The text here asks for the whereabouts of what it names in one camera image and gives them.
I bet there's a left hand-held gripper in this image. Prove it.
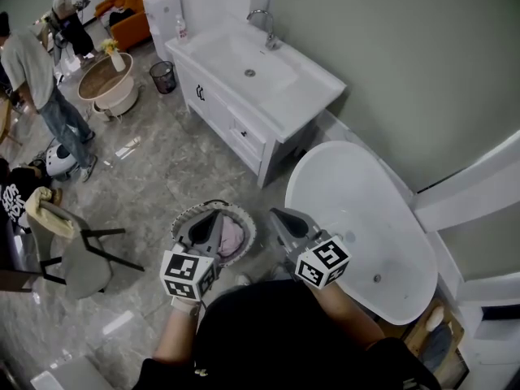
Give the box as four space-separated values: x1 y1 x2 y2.
160 209 226 302

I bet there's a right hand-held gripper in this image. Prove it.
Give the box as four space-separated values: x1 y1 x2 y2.
268 206 352 290

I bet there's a pink waffle-textured towel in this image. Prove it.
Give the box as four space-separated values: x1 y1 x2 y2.
217 215 247 259

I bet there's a round woven laundry basket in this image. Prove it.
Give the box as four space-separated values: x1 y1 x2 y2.
170 199 258 266

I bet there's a person's left forearm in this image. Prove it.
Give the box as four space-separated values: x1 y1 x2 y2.
152 301 204 367

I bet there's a person's right forearm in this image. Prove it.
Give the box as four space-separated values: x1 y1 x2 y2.
310 280 385 351

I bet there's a white oval bathtub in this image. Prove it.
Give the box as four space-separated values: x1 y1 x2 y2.
284 140 439 327

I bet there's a pale wristband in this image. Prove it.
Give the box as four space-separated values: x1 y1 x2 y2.
170 297 202 314

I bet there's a person's black shirt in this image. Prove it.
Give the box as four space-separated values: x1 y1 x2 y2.
132 278 442 390

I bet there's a grey chair with black legs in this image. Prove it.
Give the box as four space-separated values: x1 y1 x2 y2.
24 199 145 301

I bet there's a white vanity cabinet with sink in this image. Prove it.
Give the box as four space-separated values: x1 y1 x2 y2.
164 18 348 189

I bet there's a yellow towel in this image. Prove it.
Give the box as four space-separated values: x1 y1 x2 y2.
24 186 76 241

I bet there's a white rounded floor appliance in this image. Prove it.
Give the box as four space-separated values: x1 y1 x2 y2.
44 143 80 177

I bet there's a black mesh trash bin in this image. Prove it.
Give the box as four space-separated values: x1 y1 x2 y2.
149 60 178 95

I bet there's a white plush toy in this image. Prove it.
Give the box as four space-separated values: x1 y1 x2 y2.
424 305 446 333

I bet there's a round beige coffee table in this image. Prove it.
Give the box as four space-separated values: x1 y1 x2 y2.
76 51 141 118

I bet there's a grey cushion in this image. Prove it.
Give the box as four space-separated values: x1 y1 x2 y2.
420 323 454 375

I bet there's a dark wooden desk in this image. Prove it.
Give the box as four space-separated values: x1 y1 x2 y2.
0 217 46 294

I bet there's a white vase with flowers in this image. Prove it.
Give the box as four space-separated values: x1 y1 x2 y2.
100 37 128 73

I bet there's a chrome faucet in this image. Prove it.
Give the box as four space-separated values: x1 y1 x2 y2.
246 9 282 51

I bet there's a clear plastic bottle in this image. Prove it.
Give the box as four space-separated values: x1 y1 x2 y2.
175 13 189 42

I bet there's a cardboard box with printed side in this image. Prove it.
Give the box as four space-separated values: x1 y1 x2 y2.
401 298 470 390

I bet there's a white water dispenser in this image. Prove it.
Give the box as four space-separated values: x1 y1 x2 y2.
142 0 184 63

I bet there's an orange sofa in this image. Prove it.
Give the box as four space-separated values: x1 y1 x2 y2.
93 0 153 52

